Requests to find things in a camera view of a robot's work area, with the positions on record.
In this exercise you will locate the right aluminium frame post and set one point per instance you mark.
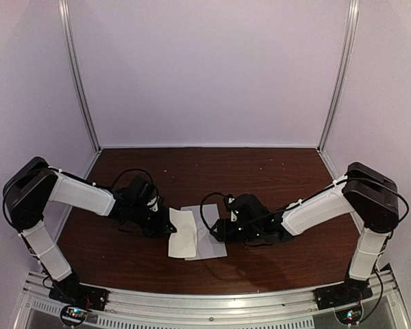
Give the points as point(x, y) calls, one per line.
point(349, 39)

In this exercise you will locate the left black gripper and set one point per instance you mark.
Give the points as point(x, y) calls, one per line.
point(162, 227)

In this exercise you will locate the front aluminium rail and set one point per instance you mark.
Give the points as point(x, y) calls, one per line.
point(295, 308)

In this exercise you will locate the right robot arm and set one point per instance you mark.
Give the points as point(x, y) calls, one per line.
point(361, 190)

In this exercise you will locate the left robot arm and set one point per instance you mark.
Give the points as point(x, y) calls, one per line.
point(31, 192)

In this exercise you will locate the aluminium frame post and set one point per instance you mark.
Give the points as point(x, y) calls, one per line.
point(65, 17)
point(349, 39)

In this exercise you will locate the grey envelope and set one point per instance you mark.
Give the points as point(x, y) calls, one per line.
point(207, 246)

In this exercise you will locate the left aluminium frame post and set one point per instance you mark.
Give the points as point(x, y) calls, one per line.
point(65, 17)

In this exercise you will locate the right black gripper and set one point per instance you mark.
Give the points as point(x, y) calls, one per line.
point(228, 238)

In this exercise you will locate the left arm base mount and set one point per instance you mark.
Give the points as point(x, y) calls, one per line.
point(77, 309)

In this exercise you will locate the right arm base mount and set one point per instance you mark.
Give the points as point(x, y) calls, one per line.
point(345, 301)

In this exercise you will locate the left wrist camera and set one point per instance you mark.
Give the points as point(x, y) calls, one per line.
point(155, 203)

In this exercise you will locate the white letter sheet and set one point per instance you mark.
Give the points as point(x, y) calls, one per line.
point(182, 243)

